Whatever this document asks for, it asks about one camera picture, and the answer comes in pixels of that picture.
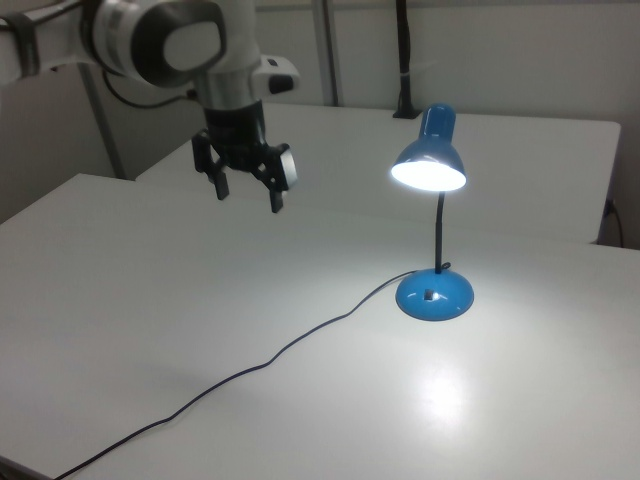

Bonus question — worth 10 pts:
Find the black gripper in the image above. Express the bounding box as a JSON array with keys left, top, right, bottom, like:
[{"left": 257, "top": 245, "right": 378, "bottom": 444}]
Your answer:
[{"left": 191, "top": 99, "right": 300, "bottom": 215}]

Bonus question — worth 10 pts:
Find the blue gooseneck desk lamp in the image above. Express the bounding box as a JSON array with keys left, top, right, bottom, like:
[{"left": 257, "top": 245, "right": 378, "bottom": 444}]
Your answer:
[{"left": 389, "top": 102, "right": 476, "bottom": 322}]

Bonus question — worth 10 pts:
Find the black clamp-mounted pole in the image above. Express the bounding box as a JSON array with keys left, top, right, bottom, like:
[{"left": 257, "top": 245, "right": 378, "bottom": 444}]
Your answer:
[{"left": 392, "top": 0, "right": 423, "bottom": 120}]

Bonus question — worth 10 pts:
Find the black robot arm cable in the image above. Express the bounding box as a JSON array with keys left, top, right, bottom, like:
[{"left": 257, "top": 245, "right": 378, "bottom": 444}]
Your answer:
[{"left": 102, "top": 69, "right": 201, "bottom": 110}]

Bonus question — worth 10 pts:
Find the grey metal frame post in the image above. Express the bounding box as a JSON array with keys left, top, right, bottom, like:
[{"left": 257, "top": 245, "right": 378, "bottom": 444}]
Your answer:
[
  {"left": 311, "top": 0, "right": 347, "bottom": 107},
  {"left": 78, "top": 63, "right": 126, "bottom": 180}
]

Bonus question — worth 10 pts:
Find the black lamp power cord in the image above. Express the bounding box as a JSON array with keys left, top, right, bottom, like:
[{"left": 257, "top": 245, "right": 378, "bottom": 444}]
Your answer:
[{"left": 51, "top": 271, "right": 417, "bottom": 480}]

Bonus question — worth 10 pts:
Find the black wall cable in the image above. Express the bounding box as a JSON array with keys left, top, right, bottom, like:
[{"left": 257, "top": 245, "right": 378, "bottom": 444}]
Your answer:
[{"left": 604, "top": 198, "right": 625, "bottom": 249}]

